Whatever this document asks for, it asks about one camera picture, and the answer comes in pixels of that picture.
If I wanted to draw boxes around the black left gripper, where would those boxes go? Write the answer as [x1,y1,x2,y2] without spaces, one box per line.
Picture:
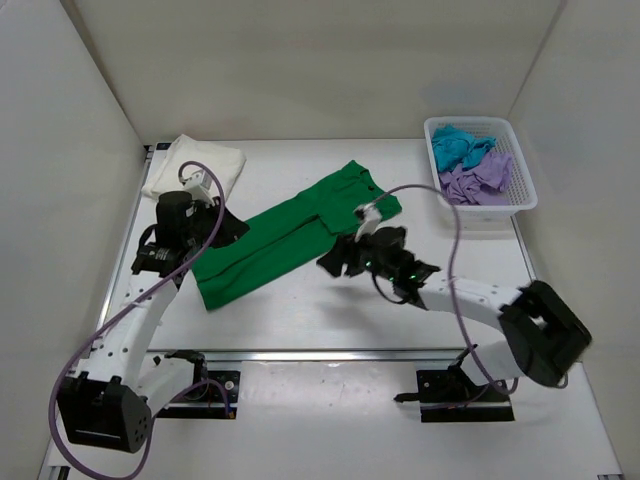
[187,191,252,245]

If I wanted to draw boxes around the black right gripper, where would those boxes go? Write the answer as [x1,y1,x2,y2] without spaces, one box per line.
[317,229,395,283]

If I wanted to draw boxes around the green t-shirt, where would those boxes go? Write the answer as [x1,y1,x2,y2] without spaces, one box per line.
[192,160,402,311]

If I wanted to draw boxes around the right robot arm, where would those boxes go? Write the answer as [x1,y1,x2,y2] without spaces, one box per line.
[316,227,592,401]

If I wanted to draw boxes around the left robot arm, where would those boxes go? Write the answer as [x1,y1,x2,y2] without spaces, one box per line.
[55,191,249,453]

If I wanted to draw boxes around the folded white t-shirt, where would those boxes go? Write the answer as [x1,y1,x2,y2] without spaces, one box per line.
[141,133,248,201]

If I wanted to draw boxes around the lilac t-shirt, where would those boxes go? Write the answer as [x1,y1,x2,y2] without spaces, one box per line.
[438,152,514,206]

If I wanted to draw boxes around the teal t-shirt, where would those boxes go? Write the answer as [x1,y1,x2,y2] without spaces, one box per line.
[431,125,496,173]

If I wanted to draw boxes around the white plastic basket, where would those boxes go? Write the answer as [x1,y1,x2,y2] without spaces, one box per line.
[424,116,538,222]

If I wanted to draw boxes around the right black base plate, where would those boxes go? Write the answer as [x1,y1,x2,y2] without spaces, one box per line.
[394,369,515,423]

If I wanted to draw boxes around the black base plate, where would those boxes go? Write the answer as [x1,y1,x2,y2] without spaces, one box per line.
[157,370,241,420]
[394,369,515,423]

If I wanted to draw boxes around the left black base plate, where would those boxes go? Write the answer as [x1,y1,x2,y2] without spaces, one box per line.
[157,370,241,420]

